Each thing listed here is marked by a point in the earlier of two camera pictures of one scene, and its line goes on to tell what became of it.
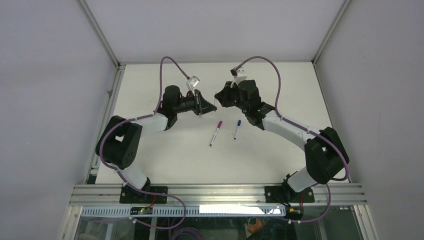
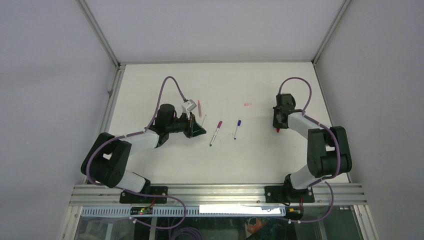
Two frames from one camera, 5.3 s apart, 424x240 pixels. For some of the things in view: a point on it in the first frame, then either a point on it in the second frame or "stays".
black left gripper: x=201 y=106 -> x=192 y=128
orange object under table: x=255 y=228 stays
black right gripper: x=223 y=95 -> x=275 y=124
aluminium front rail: x=217 y=194 stays
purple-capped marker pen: x=212 y=141 stays
